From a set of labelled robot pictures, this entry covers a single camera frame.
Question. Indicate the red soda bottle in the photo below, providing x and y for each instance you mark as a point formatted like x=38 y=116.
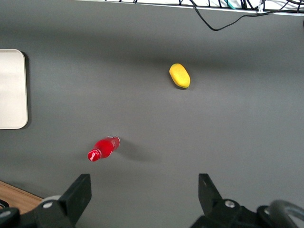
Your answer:
x=104 y=147

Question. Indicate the yellow toy mango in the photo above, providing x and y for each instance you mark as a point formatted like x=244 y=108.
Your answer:
x=179 y=75

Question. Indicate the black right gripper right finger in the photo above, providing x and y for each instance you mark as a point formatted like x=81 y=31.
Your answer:
x=209 y=194

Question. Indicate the white table edge rail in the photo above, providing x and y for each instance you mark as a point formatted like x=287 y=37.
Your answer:
x=166 y=4

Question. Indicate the white rounded tray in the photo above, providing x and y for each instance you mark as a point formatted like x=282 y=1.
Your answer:
x=12 y=90

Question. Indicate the wooden board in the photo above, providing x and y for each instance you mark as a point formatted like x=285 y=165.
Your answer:
x=16 y=197

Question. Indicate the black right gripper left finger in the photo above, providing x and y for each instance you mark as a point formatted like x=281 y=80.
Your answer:
x=76 y=194

